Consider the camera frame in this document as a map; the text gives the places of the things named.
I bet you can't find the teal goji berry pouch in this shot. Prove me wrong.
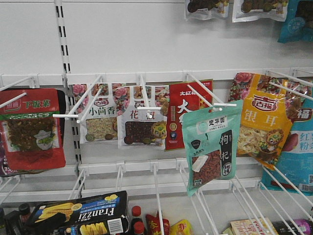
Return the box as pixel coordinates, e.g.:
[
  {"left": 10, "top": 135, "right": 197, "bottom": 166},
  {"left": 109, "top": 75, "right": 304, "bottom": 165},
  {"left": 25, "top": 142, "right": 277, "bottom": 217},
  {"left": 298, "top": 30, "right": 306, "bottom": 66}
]
[{"left": 182, "top": 100, "right": 243, "bottom": 196}]

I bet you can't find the black Franzzi wafer box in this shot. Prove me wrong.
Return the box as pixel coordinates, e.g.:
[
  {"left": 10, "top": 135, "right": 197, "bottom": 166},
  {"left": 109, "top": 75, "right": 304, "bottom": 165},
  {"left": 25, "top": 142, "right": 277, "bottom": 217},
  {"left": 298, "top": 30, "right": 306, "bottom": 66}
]
[{"left": 26, "top": 191, "right": 129, "bottom": 235}]

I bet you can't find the white peppercorn packet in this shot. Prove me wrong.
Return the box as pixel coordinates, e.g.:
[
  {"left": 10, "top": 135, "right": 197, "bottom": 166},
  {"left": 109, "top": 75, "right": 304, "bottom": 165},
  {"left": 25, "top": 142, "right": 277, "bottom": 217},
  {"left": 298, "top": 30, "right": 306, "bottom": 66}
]
[{"left": 113, "top": 85, "right": 170, "bottom": 150}]

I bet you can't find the red spice packet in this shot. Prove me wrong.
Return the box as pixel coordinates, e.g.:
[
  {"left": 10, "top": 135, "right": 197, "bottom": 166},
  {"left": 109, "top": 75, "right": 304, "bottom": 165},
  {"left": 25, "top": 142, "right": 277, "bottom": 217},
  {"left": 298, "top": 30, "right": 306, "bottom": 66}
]
[{"left": 165, "top": 82, "right": 212, "bottom": 151}]

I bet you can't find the white fennel seed packet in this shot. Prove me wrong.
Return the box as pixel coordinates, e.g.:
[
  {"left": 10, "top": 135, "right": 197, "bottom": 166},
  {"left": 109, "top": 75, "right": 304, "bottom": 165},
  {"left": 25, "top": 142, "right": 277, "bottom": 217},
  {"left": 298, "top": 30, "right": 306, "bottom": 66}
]
[{"left": 72, "top": 83, "right": 117, "bottom": 143}]

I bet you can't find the soy sauce bottle red cap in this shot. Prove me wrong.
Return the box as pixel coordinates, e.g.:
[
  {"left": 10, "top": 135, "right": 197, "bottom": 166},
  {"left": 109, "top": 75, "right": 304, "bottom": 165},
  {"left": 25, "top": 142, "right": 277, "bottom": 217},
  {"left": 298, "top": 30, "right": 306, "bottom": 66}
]
[
  {"left": 134, "top": 221, "right": 146, "bottom": 235},
  {"left": 131, "top": 205, "right": 142, "bottom": 232}
]

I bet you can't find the red sauce spout pouch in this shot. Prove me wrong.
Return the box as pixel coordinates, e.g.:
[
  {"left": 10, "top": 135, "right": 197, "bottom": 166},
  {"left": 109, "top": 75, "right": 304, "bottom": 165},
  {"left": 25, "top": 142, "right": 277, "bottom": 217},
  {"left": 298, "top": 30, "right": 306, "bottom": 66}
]
[{"left": 145, "top": 212, "right": 170, "bottom": 235}]

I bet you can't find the yellow Nabati wafer box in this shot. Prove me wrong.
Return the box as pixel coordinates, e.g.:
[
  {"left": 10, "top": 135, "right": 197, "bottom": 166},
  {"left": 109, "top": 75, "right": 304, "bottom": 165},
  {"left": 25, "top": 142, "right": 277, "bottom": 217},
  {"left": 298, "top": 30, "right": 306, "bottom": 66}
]
[{"left": 169, "top": 219, "right": 193, "bottom": 235}]

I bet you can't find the yellow white fungus packet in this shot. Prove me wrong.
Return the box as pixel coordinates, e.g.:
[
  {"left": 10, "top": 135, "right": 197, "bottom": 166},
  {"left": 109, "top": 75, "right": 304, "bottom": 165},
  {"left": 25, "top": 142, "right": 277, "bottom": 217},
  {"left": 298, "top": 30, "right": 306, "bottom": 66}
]
[{"left": 228, "top": 72, "right": 301, "bottom": 170}]

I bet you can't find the white packet top left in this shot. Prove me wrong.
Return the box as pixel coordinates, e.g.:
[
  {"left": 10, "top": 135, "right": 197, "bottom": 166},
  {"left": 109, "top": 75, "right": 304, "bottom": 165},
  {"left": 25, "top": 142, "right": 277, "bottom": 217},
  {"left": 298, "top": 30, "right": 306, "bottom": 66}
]
[{"left": 185, "top": 0, "right": 229, "bottom": 21}]

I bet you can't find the red pickled vegetable packet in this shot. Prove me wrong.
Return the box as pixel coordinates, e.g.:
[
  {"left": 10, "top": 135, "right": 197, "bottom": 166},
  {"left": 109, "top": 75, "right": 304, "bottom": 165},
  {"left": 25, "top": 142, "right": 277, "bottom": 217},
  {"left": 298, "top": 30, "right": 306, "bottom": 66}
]
[{"left": 0, "top": 88, "right": 66, "bottom": 171}]

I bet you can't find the white packet top middle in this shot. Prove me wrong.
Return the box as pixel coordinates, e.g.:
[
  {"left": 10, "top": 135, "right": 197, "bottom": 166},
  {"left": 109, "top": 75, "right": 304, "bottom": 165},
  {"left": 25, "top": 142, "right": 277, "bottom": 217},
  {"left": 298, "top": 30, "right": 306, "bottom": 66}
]
[{"left": 232, "top": 0, "right": 289, "bottom": 23}]

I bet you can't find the white slotted shelf upright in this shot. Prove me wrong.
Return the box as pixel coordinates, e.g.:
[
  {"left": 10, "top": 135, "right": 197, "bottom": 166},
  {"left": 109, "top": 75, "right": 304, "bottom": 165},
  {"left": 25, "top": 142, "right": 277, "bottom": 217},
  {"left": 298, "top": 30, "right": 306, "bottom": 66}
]
[{"left": 54, "top": 0, "right": 81, "bottom": 164}]

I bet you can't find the Pocky biscuit box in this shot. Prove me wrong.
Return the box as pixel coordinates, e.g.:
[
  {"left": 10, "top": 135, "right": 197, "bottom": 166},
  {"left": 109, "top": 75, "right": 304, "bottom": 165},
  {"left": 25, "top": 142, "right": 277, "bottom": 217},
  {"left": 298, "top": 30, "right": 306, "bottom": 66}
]
[{"left": 230, "top": 218, "right": 272, "bottom": 235}]

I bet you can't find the blue packet top right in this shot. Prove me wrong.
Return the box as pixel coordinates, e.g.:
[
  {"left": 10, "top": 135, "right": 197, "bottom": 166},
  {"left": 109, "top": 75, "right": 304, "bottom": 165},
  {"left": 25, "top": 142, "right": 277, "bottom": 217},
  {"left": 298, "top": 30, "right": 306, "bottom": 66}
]
[{"left": 278, "top": 0, "right": 313, "bottom": 43}]

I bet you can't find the purple label dark bottle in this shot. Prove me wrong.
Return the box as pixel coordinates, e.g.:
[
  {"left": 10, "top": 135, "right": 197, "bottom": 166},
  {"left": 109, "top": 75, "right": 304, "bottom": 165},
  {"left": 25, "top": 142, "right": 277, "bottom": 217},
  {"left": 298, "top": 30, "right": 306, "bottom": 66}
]
[{"left": 272, "top": 219, "right": 313, "bottom": 235}]

